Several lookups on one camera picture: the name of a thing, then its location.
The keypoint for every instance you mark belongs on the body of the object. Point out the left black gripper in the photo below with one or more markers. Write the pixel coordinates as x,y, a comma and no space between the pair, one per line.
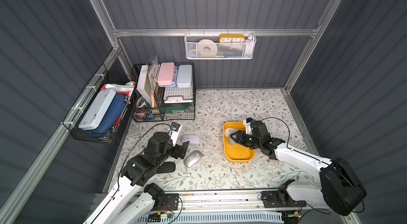
177,151

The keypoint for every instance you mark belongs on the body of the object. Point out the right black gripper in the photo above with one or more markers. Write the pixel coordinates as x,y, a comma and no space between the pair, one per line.
249,139

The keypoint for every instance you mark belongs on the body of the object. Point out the silver grey mouse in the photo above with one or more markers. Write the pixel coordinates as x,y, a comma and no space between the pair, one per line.
192,158

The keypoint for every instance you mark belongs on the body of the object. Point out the black mouse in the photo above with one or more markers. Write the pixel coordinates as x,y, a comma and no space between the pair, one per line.
166,167

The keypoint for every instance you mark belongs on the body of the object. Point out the white round mouse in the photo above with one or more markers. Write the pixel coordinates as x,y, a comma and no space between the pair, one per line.
229,131

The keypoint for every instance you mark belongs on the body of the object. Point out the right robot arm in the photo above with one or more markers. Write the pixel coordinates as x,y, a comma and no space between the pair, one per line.
335,186

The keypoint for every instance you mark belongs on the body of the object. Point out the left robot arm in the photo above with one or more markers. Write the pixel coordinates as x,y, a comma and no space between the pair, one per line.
133,176

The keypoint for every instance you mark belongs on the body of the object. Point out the yellow storage box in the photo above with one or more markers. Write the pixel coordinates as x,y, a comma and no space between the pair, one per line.
236,153

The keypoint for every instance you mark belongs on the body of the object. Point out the light blue pencil case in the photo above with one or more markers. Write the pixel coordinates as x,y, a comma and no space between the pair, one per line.
184,78

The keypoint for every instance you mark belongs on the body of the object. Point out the pink pencil case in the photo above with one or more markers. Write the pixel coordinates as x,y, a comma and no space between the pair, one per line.
166,74

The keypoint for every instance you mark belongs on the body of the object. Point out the dark blue case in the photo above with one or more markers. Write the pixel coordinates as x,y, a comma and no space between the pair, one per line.
112,115

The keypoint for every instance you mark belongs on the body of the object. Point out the books in organizer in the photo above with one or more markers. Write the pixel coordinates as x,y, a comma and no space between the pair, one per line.
147,81

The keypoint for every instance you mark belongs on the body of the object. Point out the white long case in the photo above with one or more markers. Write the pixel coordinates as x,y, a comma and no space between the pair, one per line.
97,109

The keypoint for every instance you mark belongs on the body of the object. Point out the white tape roll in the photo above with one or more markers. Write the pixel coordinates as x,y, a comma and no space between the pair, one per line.
207,47

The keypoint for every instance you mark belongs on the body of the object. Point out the yellow clock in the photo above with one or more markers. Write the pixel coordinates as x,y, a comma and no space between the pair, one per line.
231,38

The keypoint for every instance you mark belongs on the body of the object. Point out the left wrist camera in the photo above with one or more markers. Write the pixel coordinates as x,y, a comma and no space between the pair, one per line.
175,130

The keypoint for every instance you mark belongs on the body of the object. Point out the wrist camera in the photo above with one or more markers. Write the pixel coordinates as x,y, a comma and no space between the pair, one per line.
175,130
247,123

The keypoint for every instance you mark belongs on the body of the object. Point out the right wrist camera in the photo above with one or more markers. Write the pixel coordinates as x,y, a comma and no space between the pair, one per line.
247,123

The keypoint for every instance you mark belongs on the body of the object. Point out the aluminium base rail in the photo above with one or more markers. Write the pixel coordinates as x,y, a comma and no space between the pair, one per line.
199,207

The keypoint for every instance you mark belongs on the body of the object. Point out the black wire desk organizer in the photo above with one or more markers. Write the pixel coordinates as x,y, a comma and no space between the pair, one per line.
173,103

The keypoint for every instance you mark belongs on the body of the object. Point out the white wire wall basket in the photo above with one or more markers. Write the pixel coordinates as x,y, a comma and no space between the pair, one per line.
226,51

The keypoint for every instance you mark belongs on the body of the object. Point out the black wire side basket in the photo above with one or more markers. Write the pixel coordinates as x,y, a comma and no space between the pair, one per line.
104,78

